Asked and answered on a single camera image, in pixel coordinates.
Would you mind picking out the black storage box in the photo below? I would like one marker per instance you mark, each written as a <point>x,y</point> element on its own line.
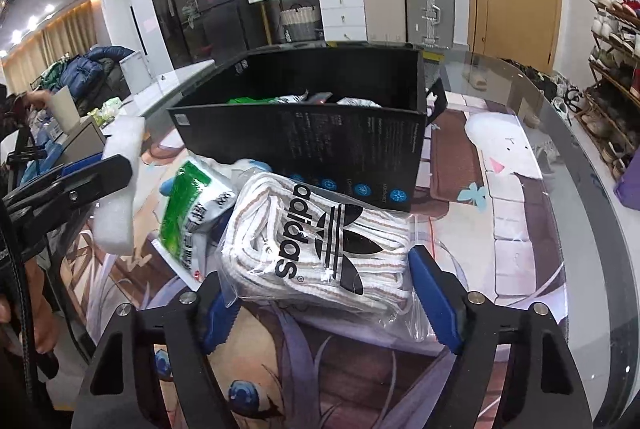
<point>372,154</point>

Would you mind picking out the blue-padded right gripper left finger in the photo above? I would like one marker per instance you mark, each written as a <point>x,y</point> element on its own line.
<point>121,388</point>

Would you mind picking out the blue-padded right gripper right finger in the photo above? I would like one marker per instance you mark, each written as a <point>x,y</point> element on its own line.
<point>542,388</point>

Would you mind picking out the blue puffer jacket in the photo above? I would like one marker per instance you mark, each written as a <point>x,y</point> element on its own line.
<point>92,78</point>

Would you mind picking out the red white soft packet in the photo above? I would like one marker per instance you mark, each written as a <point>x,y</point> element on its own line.
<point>364,103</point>

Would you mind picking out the purple bag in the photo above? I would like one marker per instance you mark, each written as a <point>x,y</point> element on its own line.
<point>627,189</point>

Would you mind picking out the adidas laces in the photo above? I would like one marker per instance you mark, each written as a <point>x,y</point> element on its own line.
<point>293,242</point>

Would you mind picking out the wooden shoe rack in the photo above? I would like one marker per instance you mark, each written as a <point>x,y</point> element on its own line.
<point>611,116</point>

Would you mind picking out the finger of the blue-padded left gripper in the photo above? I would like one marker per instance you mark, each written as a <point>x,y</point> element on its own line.
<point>71,168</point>
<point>85,186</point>

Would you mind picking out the woven laundry basket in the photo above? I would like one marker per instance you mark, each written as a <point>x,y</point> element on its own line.
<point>300,23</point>

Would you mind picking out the silver suitcase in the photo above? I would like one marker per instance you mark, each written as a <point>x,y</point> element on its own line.
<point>430,23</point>

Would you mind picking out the green white medicine pouch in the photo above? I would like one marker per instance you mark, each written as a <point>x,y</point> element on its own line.
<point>274,100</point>

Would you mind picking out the green white small pouch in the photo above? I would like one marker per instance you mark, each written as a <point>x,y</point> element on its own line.
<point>199,200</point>

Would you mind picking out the white foam block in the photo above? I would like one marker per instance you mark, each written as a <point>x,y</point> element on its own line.
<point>113,217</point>

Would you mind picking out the beige suitcase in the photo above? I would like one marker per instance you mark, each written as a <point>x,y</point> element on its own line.
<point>386,21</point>

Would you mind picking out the person's left hand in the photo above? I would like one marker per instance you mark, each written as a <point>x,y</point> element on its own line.
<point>46,329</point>

